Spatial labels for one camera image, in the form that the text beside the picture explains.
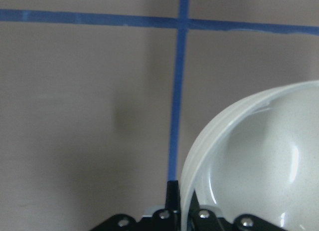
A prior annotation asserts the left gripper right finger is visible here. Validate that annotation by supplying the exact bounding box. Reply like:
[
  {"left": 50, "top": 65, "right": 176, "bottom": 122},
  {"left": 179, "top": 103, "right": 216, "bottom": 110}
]
[{"left": 188, "top": 192, "right": 284, "bottom": 231}]

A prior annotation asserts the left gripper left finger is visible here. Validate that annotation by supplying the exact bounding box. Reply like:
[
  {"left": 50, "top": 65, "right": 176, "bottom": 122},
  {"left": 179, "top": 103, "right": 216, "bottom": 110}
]
[{"left": 92, "top": 180, "right": 180, "bottom": 231}]

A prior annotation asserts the white bowl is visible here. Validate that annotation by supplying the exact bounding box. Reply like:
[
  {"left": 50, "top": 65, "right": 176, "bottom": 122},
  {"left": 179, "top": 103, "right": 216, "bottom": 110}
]
[{"left": 180, "top": 81, "right": 319, "bottom": 231}]

